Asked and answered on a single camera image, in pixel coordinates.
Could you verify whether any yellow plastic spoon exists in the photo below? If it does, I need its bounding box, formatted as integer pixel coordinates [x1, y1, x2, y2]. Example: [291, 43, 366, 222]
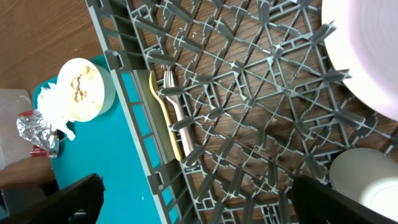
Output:
[149, 70, 182, 161]

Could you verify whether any cream bowl with peanuts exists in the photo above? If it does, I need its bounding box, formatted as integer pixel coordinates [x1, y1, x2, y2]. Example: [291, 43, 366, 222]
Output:
[57, 58, 116, 122]

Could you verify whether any pink round plate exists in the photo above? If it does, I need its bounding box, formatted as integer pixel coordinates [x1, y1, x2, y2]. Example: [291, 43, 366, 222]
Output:
[322, 0, 397, 120]

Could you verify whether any clear plastic bin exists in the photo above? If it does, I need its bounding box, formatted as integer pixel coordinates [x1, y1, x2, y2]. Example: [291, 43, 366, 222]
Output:
[0, 88, 33, 170]

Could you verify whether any crumpled white napkin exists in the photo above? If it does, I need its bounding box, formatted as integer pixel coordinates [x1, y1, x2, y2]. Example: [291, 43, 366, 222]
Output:
[37, 83, 76, 141]

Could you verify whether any grey dishwasher rack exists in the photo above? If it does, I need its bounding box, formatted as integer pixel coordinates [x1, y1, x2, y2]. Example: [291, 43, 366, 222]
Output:
[87, 0, 397, 223]

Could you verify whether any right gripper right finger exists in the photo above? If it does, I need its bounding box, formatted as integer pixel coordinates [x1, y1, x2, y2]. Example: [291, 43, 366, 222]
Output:
[290, 175, 395, 224]

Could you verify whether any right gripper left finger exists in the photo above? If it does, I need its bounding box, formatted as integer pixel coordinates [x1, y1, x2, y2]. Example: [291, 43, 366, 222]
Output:
[1, 174, 105, 224]

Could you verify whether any white paper cup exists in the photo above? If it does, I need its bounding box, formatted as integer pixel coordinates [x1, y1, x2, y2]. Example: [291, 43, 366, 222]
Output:
[329, 148, 397, 221]

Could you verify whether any red silver foil wrapper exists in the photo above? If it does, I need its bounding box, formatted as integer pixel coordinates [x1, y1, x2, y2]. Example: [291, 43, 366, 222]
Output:
[16, 110, 60, 158]

